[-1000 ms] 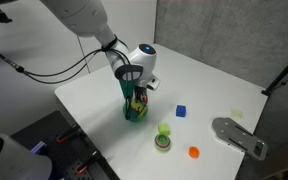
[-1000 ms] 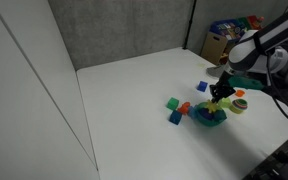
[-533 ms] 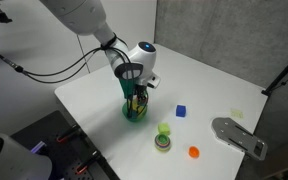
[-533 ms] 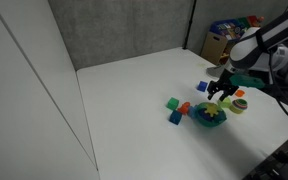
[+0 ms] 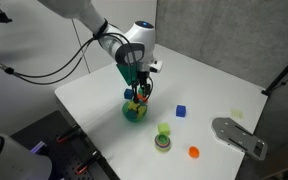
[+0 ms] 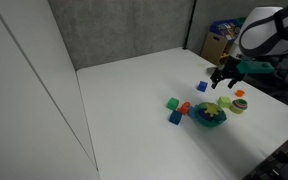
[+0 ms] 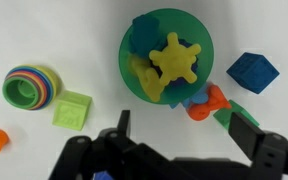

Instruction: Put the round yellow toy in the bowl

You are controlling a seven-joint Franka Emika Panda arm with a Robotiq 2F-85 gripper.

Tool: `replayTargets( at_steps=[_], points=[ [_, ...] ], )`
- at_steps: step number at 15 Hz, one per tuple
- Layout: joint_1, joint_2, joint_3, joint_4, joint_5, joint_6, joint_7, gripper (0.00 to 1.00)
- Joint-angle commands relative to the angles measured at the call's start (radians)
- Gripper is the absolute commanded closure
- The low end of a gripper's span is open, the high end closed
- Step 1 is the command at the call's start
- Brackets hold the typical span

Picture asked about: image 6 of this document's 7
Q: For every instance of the lime green toy cube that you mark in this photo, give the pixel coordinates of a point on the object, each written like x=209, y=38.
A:
x=224, y=102

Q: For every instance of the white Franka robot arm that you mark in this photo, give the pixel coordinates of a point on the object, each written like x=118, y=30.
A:
x=274, y=28

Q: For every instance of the orange toy piece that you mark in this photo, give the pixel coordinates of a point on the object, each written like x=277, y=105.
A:
x=184, y=108

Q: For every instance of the small orange cup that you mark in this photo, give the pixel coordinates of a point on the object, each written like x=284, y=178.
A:
x=239, y=93

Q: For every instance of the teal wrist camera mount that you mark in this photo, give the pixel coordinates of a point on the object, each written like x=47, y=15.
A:
x=254, y=67

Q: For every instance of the dark blue toy cube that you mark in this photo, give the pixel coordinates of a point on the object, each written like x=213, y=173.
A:
x=175, y=117

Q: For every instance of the green plastic bowl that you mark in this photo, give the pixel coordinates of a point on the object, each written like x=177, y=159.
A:
x=209, y=120

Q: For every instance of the light blue toy block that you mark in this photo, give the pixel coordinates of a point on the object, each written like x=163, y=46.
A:
x=192, y=112

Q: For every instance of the bright blue toy cube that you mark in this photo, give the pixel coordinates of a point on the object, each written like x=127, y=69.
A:
x=202, y=86

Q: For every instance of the teal toy block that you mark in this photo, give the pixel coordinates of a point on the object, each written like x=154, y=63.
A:
x=220, y=115

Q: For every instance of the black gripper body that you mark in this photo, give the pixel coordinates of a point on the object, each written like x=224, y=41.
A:
x=231, y=68

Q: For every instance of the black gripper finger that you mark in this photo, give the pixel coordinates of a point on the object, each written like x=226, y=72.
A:
x=215, y=81
x=232, y=83

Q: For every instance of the brown cardboard box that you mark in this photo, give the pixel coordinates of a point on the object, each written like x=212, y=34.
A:
x=214, y=48

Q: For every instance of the rainbow stacked cups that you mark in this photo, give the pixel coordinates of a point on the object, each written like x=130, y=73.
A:
x=238, y=106

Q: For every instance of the purple toy block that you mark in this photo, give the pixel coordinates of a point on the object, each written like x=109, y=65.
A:
x=202, y=112

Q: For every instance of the yellow star-edged round toy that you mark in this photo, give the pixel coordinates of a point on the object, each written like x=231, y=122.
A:
x=212, y=109

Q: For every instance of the black stand pole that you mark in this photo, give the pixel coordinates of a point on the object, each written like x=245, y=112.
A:
x=190, y=23

